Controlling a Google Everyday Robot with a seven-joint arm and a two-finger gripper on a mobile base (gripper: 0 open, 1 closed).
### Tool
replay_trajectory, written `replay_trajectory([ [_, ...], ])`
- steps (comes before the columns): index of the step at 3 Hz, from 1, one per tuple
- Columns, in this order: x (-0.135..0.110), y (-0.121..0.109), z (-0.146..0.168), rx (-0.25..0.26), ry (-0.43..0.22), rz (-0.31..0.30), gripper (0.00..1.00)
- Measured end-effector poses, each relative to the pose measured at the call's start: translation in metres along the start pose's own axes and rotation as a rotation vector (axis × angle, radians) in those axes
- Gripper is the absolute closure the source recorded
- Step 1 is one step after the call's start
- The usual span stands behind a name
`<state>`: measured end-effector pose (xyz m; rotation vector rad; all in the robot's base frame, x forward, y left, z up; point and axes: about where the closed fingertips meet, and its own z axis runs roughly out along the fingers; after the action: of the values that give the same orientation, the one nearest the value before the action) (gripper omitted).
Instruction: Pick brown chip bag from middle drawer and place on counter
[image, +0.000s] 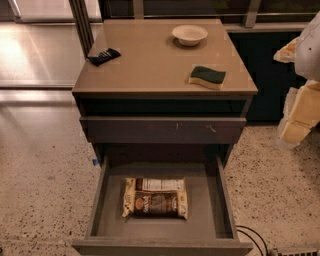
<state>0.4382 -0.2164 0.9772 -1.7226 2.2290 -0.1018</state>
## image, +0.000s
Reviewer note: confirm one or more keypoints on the white ceramic bowl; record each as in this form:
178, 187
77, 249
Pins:
189, 35

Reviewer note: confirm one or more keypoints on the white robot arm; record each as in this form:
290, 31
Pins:
307, 61

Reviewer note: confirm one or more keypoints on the grey drawer cabinet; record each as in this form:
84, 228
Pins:
150, 79

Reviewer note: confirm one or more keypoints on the white power strip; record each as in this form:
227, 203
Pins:
294, 251

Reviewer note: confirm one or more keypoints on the black snack bar packet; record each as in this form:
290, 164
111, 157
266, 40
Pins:
104, 56

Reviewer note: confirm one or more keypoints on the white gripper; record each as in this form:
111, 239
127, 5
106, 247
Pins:
309, 55

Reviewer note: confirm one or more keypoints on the brown chip bag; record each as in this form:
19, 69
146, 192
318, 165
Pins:
149, 197

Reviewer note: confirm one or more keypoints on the blue tape piece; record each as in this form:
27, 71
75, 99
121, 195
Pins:
95, 162

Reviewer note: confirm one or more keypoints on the green yellow sponge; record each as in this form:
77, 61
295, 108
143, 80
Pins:
207, 77

